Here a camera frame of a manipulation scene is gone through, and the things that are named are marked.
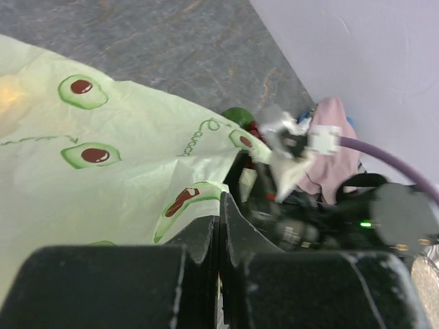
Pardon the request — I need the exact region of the red grape bunch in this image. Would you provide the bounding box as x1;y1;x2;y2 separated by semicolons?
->
245;121;268;145

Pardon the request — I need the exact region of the pink cloth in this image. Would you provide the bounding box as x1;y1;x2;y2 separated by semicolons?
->
298;97;359;205

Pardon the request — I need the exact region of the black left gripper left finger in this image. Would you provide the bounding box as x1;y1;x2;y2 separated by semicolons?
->
1;216;220;328

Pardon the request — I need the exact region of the green avocado print plastic bag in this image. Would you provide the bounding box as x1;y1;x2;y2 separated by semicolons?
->
0;34;272;271

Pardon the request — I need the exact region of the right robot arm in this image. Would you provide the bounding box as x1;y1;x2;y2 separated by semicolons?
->
224;151;438;258

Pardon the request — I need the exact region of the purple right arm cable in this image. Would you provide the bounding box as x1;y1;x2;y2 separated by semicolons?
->
337;135;439;206

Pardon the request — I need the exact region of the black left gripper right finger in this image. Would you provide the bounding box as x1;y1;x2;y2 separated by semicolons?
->
219;193;431;329

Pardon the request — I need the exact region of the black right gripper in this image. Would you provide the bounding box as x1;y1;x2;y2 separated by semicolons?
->
224;151;322;252

